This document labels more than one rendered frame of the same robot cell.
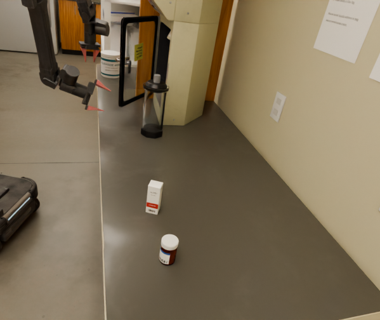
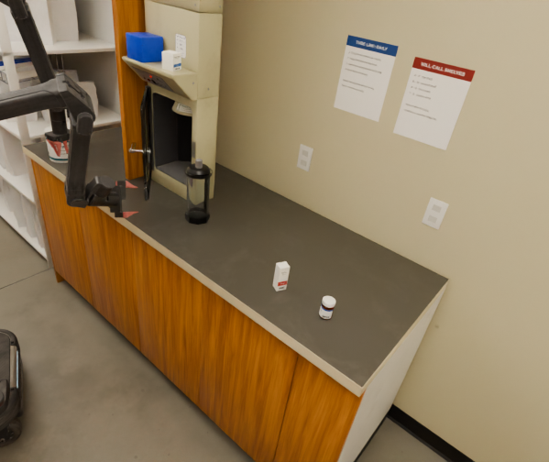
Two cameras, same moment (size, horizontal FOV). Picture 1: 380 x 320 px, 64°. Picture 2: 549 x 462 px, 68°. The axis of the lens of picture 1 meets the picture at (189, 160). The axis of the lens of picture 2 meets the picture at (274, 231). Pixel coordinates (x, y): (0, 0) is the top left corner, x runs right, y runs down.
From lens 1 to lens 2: 83 cm
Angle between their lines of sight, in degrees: 29
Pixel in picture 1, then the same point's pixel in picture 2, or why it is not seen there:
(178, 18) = (201, 96)
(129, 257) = (303, 326)
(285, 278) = (392, 291)
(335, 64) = (360, 121)
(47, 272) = (98, 418)
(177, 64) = (203, 140)
